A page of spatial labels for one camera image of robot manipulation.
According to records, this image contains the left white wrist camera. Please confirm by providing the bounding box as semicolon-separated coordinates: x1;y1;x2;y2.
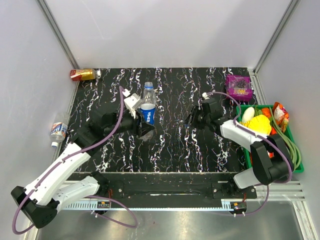
122;89;143;119

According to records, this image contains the white toy egg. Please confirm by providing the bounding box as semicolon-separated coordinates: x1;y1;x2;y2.
241;107;255;124

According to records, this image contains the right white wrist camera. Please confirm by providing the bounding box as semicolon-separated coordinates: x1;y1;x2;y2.
202;92;210;100

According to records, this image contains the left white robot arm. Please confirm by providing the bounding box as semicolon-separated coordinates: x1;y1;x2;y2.
11;110;155;229

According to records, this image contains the green plastic basket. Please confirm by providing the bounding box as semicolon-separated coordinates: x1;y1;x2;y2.
236;105;304;173

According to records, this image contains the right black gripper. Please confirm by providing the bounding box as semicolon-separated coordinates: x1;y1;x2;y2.
182;105;211;131

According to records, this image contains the clear water bottle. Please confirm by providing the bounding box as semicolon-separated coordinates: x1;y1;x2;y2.
49;112;70;148

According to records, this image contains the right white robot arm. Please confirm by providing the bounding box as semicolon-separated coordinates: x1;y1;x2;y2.
183;98;294;198

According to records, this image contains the Pepsi plastic bottle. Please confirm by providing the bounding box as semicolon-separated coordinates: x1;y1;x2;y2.
139;81;157;142

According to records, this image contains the orange snack bag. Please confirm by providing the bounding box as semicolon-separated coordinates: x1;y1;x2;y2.
272;102;290;133

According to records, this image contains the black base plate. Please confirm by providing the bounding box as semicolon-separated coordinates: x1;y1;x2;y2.
79;172;258;201

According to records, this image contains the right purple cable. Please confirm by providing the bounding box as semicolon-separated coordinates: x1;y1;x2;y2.
202;91;294;216

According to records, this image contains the orange toy carrot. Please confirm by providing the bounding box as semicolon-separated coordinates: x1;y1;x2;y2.
269;125;277;136

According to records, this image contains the purple snack bag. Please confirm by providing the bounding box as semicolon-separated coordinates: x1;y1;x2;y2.
225;74;253;102

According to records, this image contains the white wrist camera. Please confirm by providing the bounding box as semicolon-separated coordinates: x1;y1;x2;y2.
122;89;143;119
202;92;210;100

